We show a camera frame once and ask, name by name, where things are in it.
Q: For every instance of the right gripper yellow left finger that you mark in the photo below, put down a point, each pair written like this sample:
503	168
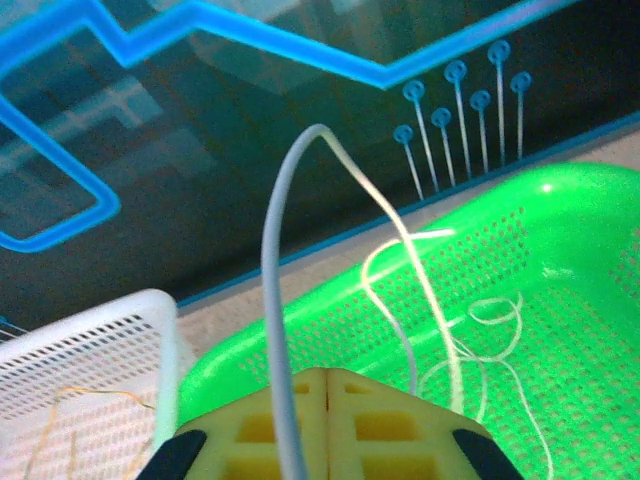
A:
250	430

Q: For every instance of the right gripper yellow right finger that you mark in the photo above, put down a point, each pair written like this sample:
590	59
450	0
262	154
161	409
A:
400	430

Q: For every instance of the white plastic mesh basket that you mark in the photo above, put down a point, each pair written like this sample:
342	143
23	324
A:
167	360

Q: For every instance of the green plastic mesh basket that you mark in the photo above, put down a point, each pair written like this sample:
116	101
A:
575	350

